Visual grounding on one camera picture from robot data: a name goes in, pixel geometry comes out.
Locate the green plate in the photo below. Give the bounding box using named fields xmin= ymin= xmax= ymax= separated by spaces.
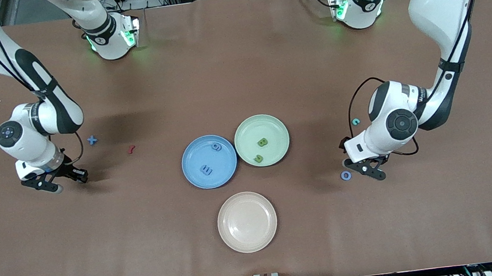
xmin=231 ymin=111 xmax=293 ymax=170

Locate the brown table mat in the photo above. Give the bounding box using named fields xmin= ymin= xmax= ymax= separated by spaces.
xmin=0 ymin=0 xmax=492 ymax=276

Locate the beige plate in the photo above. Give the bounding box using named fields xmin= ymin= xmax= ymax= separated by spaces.
xmin=214 ymin=188 xmax=281 ymax=257

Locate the blue plate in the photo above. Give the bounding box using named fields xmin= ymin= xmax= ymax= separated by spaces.
xmin=179 ymin=132 xmax=241 ymax=192

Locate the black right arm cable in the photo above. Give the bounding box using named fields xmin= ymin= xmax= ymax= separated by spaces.
xmin=0 ymin=0 xmax=86 ymax=173

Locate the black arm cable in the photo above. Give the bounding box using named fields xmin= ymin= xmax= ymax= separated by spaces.
xmin=333 ymin=0 xmax=492 ymax=162
xmin=0 ymin=0 xmax=86 ymax=173

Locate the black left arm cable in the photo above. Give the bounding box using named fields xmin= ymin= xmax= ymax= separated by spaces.
xmin=333 ymin=0 xmax=492 ymax=162

